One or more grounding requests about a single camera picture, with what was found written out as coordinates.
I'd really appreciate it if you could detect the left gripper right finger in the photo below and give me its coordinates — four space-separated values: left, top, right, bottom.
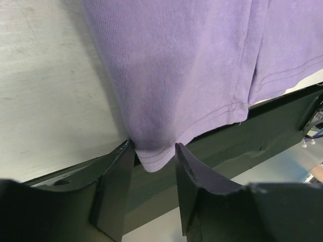
175 144 322 241

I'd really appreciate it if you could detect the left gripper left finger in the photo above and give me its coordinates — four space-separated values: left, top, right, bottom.
1 141 135 241

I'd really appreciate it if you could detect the purple t shirt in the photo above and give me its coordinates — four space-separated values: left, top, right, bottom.
83 1 322 172

